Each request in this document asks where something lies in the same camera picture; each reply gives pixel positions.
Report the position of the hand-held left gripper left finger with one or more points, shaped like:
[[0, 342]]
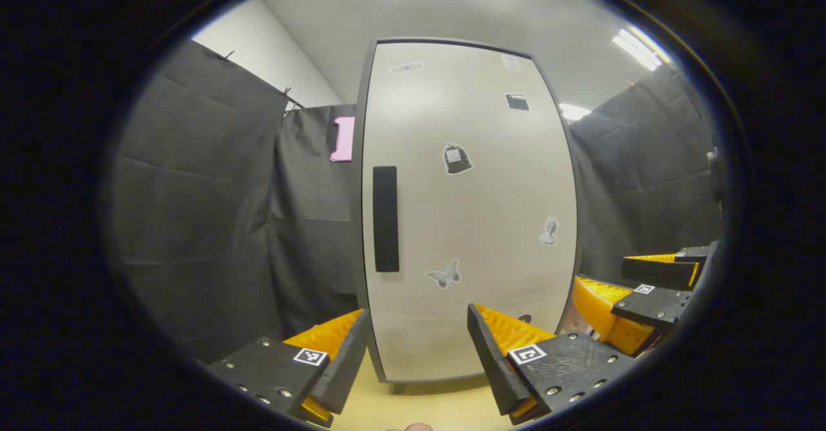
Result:
[[348, 360]]

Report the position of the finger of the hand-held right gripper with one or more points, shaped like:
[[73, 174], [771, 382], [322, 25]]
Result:
[[658, 273], [652, 305]]

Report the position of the ceiling light panel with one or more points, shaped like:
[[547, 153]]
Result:
[[639, 47], [574, 111]]

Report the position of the black backdrop cloth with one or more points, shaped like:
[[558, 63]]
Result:
[[193, 192]]

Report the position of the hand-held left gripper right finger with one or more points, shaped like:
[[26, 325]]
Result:
[[493, 366]]

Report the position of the beige cabinet door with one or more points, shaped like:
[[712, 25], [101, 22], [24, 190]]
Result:
[[471, 224]]

